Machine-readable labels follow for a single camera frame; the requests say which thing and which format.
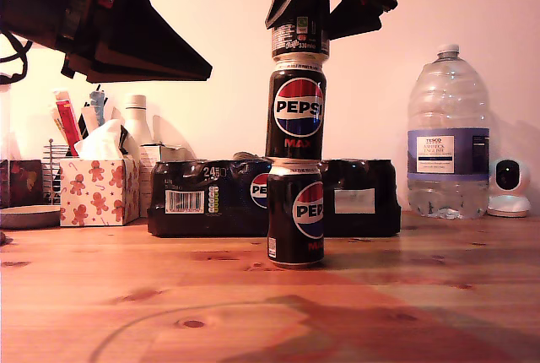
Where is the small white round camera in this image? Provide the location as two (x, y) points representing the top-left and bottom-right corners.
(487, 158), (532, 219)

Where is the gingerbread print tissue box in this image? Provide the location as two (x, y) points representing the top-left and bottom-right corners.
(58, 159), (141, 228)

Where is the white paper tissue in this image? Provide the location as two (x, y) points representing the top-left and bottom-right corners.
(73, 119), (127, 161)

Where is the grey round plate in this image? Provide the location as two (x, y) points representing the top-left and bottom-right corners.
(0, 205), (61, 230)

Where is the large clear water bottle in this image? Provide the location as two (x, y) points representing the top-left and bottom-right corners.
(407, 44), (491, 220)

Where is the cream sachet packet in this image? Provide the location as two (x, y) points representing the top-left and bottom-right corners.
(46, 105), (68, 147)

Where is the red sachet packet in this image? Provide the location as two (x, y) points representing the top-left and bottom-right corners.
(53, 100), (81, 158)

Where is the white matte bottle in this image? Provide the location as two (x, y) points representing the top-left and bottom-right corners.
(120, 95), (154, 157)

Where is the shrink-wrapped Pepsi can pack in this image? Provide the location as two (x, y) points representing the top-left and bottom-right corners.
(147, 152), (402, 239)

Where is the black Pepsi Max can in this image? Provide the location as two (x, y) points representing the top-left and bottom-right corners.
(267, 159), (325, 269)
(264, 62), (328, 160)
(269, 0), (331, 62)

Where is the blue packet with straws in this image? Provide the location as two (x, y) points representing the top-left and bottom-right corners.
(87, 86), (109, 126)

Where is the white striped sachet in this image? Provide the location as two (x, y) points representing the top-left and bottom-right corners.
(78, 107), (102, 140)

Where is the dark red patterned box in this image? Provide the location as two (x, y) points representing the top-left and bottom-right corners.
(8, 160), (43, 208)

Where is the torn cardboard box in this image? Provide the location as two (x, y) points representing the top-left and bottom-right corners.
(159, 145), (195, 165)

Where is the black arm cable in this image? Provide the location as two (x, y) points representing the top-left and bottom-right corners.
(0, 31), (34, 85)

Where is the small white box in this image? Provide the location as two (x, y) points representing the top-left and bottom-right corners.
(138, 144), (162, 219)

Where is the metal wire holder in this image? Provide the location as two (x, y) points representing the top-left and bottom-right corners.
(41, 138), (71, 206)

